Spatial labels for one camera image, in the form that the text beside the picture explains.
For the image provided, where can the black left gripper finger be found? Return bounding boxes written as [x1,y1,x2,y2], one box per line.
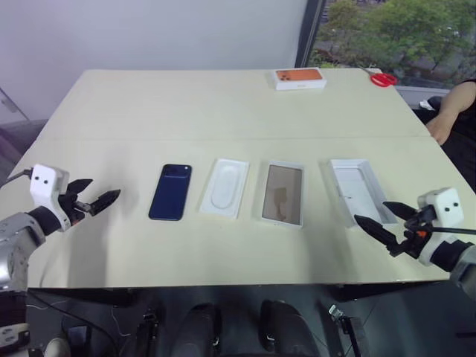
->
[66,178,94,196]
[88,189,122,217]

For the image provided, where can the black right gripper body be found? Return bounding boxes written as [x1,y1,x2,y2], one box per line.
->
[402,206,437,258]

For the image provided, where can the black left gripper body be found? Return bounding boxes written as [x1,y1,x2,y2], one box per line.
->
[57,187,94,228]

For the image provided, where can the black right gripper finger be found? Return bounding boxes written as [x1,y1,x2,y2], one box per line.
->
[353,214,405,257]
[382,201,418,225]

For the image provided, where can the dark blue smartphone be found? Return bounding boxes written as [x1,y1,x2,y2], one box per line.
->
[148,163,193,222]

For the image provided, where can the white moulded insert tray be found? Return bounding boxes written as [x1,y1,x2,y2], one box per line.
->
[198,158,250,218]

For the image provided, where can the white phone box base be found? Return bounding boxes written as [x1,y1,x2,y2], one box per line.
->
[254,159,307,228]

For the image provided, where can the orange printed phone box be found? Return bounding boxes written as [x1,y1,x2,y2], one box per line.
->
[266,67,329,91]

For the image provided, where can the person's black clothing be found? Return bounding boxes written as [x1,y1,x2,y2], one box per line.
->
[441,78,476,211]

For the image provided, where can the black chair armrest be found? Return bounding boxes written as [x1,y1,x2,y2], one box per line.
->
[417,95,444,113]

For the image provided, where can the dark rounded shape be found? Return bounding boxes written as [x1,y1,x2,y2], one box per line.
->
[177,302,225,357]
[259,298,318,357]

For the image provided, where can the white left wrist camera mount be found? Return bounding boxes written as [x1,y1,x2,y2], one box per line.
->
[29,163,71,234]

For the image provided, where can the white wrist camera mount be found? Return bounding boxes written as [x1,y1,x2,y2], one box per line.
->
[29,163,71,234]
[416,187,466,266]

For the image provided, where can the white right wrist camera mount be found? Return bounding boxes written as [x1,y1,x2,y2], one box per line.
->
[416,187,466,266]

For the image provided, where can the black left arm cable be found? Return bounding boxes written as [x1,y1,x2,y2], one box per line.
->
[0,169,35,189]

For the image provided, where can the red handled scissors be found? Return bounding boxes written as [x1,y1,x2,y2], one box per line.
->
[358,66,399,89]

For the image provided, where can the dark window frame post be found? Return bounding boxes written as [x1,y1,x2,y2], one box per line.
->
[296,0,325,70]

